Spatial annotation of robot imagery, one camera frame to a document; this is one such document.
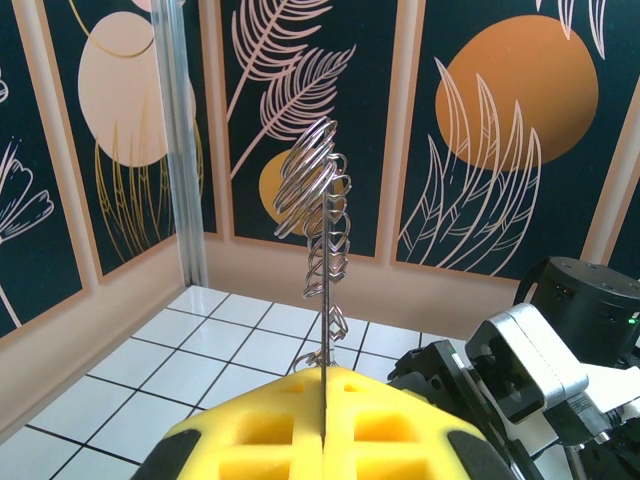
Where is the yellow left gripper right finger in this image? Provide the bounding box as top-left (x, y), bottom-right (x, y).
top-left (323, 366), bottom-right (507, 480)

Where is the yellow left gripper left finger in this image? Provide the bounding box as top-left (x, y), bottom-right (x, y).
top-left (143, 366), bottom-right (326, 480)

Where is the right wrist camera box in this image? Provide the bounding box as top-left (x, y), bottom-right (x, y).
top-left (464, 302), bottom-right (592, 427)

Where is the aluminium corner post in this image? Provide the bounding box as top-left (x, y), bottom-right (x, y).
top-left (148, 0), bottom-right (210, 290)

